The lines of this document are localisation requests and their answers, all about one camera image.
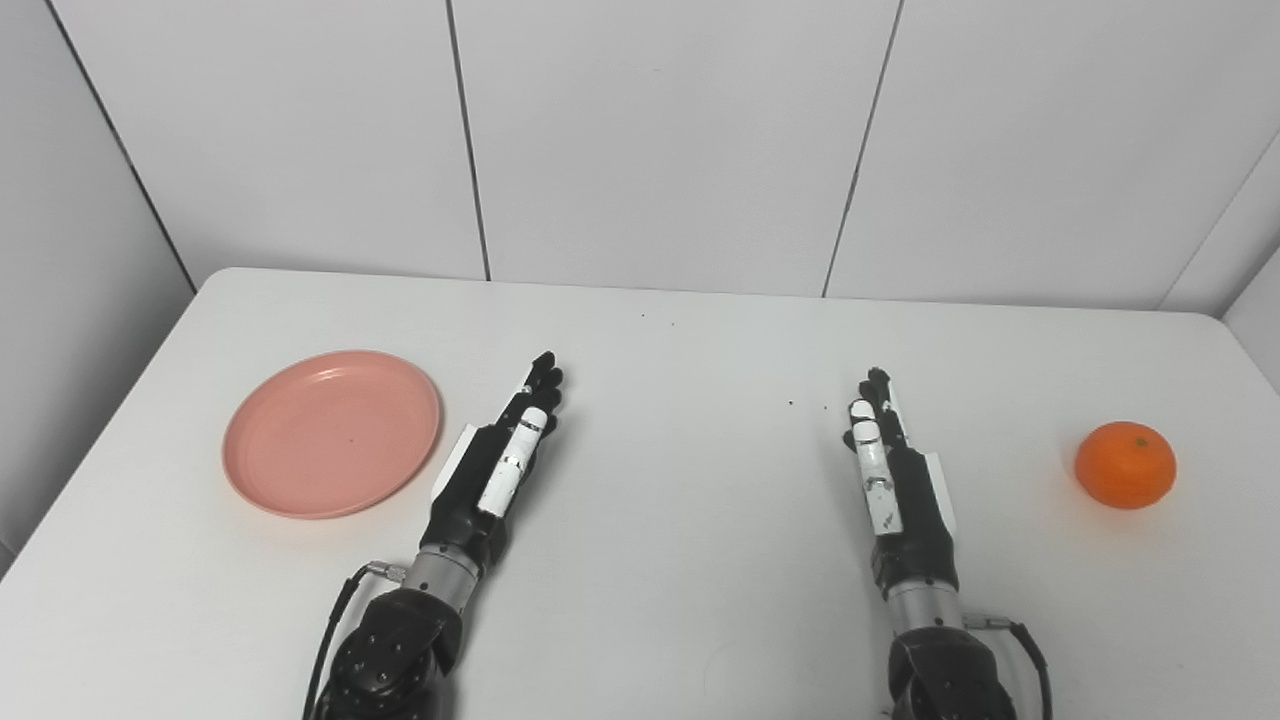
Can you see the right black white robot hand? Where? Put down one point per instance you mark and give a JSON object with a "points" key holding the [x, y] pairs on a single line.
{"points": [[905, 500]]}

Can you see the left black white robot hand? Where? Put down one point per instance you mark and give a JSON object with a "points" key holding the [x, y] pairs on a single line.
{"points": [[480, 480]]}

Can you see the pink round plate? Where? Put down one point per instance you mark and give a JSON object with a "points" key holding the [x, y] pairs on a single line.
{"points": [[331, 433]]}

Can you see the orange fruit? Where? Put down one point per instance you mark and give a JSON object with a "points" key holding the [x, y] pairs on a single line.
{"points": [[1125, 465]]}

